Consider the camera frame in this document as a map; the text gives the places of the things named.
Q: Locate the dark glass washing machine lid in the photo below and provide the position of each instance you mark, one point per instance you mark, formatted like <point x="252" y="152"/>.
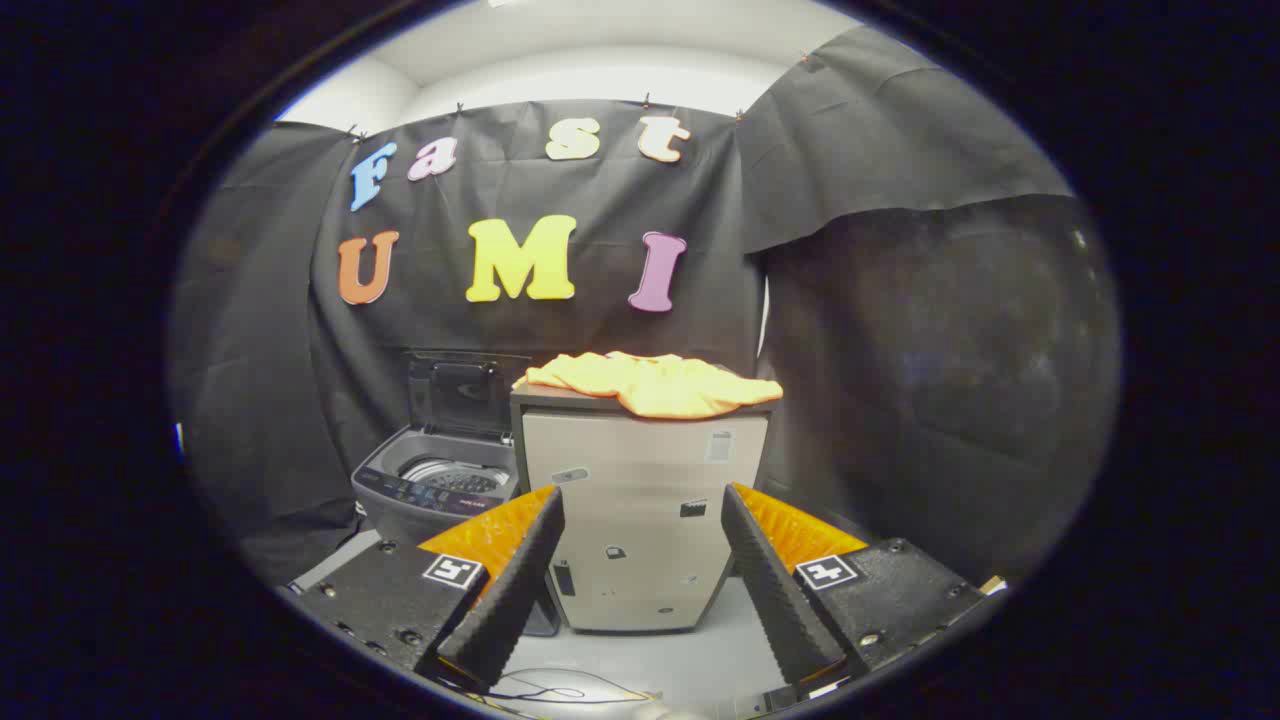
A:
<point x="462" y="395"/>

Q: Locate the beige cabinet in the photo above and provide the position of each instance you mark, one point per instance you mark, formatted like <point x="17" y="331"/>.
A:
<point x="640" y="470"/>

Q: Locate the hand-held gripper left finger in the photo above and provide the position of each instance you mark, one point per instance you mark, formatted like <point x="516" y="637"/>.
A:
<point x="510" y="590"/>

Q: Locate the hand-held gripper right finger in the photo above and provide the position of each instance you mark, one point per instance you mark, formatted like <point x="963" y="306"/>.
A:
<point x="770" y="590"/>

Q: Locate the grey top-load washing machine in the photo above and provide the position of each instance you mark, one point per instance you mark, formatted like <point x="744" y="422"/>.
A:
<point x="400" y="505"/>

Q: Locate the orange polo shirt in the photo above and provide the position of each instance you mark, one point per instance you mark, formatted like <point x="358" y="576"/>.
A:
<point x="660" y="385"/>

